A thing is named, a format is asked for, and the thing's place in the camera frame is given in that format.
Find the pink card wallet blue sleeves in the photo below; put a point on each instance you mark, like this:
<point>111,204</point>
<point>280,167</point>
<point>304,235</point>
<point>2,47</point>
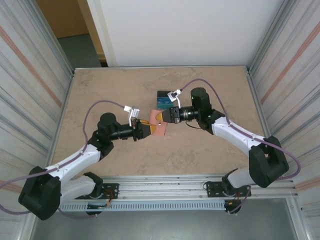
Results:
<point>161,130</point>

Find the blue credit card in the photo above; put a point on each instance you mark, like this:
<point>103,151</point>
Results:
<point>162,100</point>

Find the blue green box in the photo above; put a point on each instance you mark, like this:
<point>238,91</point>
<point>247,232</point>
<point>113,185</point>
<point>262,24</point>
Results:
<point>162,100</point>

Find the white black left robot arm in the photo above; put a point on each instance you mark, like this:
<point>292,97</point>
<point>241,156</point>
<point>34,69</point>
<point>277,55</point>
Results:
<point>72,160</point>

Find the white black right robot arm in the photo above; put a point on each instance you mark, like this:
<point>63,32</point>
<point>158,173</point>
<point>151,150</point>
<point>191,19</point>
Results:
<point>237,135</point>

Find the teal credit card with lines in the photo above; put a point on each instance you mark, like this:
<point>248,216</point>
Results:
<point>163,106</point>

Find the brown wooden door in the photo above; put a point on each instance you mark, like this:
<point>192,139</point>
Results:
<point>62,17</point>

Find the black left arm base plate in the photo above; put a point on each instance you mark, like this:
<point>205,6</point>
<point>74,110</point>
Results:
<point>113,187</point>

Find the aluminium mounting rail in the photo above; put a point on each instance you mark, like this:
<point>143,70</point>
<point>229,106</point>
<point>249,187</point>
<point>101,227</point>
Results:
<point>162,186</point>

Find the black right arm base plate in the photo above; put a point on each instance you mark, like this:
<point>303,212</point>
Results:
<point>211,186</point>

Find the translucent right enclosure panel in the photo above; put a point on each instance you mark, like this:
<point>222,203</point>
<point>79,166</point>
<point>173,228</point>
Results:
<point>295,87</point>

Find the translucent enclosure panel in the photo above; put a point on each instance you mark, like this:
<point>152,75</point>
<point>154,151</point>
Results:
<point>295,87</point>
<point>25,87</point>

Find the tan door frame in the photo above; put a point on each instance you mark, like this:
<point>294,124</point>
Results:
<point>93,32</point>

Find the translucent left enclosure panel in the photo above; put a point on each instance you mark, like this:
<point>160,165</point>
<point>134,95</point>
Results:
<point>25,87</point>

